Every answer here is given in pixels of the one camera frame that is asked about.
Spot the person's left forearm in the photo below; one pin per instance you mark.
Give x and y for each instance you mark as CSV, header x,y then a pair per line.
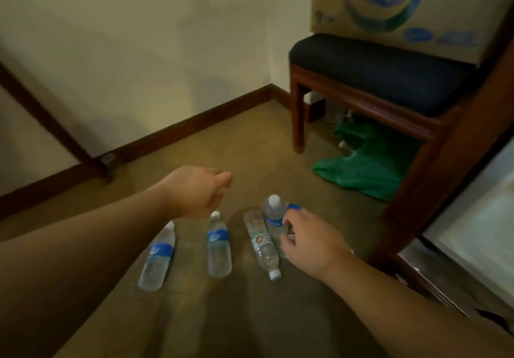
x,y
80,269

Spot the person's right hand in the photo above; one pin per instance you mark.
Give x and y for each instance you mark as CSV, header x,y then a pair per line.
x,y
313,245

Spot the cardboard box blue print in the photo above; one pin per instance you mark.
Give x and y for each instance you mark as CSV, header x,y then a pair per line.
x,y
401,8

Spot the white mini fridge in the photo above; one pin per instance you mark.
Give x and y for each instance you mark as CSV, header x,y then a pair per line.
x,y
478,229

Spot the small metal door stop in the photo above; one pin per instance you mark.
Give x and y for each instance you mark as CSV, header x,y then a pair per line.
x,y
107,159

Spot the dark wooden cabinet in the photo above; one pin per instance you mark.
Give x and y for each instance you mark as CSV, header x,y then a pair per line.
x,y
441,161

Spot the orange dot label water bottle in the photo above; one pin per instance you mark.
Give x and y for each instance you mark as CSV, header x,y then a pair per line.
x,y
261,245

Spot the person's left hand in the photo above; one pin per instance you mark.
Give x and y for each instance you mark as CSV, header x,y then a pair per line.
x,y
196,191

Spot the green plastic bag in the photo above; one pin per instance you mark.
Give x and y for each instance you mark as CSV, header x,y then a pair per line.
x,y
361,169

